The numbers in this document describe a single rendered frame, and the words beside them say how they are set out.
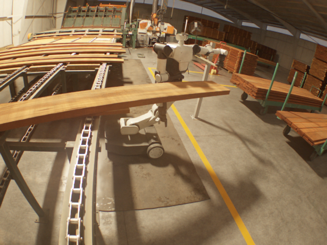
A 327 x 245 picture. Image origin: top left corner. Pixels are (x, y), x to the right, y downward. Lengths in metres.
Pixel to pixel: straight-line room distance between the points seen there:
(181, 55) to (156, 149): 1.03
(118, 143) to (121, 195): 0.59
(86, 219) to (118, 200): 1.01
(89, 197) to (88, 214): 0.08
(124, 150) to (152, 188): 0.54
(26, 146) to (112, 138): 1.13
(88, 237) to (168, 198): 1.18
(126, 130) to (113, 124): 0.15
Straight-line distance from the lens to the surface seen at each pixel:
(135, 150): 1.97
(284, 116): 3.24
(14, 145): 1.17
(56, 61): 2.63
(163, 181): 1.83
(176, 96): 1.33
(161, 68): 1.66
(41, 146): 1.08
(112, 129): 1.95
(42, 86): 1.84
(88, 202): 0.70
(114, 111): 1.12
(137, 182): 1.79
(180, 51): 1.69
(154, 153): 1.99
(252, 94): 3.80
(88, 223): 0.66
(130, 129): 1.95
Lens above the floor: 1.41
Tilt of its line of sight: 31 degrees down
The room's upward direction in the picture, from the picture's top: 10 degrees clockwise
